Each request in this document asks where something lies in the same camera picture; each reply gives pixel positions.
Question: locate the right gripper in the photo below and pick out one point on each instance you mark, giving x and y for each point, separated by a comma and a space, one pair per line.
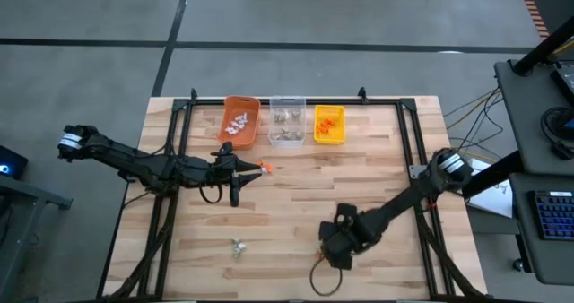
350, 236

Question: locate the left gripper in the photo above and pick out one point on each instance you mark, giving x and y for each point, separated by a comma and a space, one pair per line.
217, 173

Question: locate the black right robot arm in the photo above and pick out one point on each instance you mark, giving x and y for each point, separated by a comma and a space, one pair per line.
399, 204

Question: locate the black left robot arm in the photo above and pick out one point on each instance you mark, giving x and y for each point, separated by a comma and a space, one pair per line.
125, 159

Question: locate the orange plastic bin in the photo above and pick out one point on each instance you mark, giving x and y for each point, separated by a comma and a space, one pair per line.
251, 137

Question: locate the clear plastic bin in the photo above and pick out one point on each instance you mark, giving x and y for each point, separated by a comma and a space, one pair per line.
272, 128

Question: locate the yellow plastic basket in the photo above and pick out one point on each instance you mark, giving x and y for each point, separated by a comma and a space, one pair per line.
341, 138

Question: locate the white paper sheet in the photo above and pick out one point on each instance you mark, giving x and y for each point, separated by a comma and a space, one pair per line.
498, 200

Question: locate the black diagonal bar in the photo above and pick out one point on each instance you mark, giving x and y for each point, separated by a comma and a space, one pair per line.
493, 175

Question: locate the grey side desk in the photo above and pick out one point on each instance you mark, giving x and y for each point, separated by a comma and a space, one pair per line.
524, 115
524, 249

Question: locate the black backlit keyboard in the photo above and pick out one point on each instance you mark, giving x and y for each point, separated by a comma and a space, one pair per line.
556, 213

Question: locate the black headphones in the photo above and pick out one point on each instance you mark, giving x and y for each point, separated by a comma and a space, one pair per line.
560, 150

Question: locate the black box with blue light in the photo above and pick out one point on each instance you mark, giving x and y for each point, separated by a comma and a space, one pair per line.
13, 159

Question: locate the grey metal desk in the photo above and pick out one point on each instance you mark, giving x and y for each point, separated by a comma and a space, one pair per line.
18, 231

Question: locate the orange black striped strip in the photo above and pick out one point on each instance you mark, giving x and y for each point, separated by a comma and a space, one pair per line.
533, 11

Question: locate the black aluminium table frame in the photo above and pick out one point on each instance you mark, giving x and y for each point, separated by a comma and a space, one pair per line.
206, 101

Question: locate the black metal stand post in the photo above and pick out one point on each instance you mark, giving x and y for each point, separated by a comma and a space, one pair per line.
542, 47

